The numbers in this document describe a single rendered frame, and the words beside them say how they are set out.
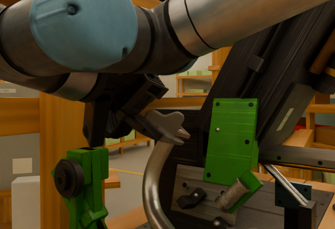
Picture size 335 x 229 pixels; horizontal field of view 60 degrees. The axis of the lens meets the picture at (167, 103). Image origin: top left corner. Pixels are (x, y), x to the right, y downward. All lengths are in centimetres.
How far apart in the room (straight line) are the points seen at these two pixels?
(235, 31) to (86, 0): 14
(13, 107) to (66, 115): 12
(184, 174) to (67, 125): 33
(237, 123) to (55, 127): 44
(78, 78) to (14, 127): 43
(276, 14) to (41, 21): 20
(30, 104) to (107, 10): 58
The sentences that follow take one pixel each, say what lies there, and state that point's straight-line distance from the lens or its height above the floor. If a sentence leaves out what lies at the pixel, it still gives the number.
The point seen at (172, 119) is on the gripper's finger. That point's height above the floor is 124.
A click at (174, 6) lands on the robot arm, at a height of 137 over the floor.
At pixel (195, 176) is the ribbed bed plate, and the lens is 77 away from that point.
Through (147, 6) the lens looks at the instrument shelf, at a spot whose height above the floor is 151.
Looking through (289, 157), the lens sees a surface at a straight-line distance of 79.
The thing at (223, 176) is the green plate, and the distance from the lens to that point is 72.
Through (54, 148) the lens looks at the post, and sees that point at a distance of 76.
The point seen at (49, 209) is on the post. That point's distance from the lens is 82.
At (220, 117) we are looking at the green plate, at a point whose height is 122.
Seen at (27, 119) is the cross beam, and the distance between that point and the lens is 79.
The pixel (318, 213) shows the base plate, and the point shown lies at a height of 90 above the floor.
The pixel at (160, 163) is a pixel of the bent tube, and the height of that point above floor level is 116.
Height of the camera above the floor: 127
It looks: 1 degrees down
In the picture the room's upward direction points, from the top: straight up
